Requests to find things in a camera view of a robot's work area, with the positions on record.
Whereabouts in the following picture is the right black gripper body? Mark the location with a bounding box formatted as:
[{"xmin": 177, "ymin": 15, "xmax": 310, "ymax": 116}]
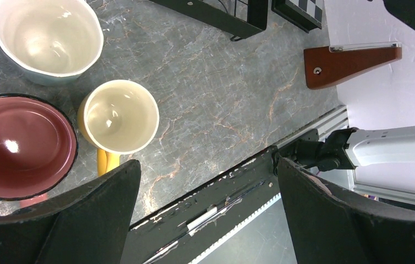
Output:
[{"xmin": 383, "ymin": 0, "xmax": 415, "ymax": 30}]

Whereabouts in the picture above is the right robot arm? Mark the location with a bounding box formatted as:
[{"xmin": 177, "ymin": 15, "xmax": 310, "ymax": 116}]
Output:
[{"xmin": 273, "ymin": 1, "xmax": 415, "ymax": 172}]

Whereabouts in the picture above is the black wire dish rack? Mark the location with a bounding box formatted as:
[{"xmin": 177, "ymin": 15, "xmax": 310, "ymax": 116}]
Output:
[{"xmin": 154, "ymin": 0, "xmax": 269, "ymax": 41}]

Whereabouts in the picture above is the pink speckled mug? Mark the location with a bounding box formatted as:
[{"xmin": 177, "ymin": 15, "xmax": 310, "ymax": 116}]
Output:
[{"xmin": 0, "ymin": 93, "xmax": 79, "ymax": 201}]

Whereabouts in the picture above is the light blue faceted mug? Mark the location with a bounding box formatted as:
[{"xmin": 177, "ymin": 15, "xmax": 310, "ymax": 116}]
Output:
[{"xmin": 0, "ymin": 1, "xmax": 104, "ymax": 86}]

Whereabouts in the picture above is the checkerboard calibration board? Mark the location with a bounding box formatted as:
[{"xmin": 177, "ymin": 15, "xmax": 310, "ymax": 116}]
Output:
[{"xmin": 271, "ymin": 0, "xmax": 324, "ymax": 33}]

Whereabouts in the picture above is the yellow mug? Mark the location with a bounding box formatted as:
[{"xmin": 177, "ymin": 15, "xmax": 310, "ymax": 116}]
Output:
[{"xmin": 77, "ymin": 80, "xmax": 160, "ymax": 176}]

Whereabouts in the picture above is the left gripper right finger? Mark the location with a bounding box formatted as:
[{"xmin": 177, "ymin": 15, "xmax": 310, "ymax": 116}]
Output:
[{"xmin": 277, "ymin": 157, "xmax": 415, "ymax": 263}]

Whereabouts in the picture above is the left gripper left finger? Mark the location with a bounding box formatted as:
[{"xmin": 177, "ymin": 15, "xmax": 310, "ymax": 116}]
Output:
[{"xmin": 0, "ymin": 159, "xmax": 141, "ymax": 263}]

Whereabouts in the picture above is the brown wooden stand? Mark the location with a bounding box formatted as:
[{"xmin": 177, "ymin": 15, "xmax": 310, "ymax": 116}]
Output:
[{"xmin": 303, "ymin": 42, "xmax": 402, "ymax": 90}]

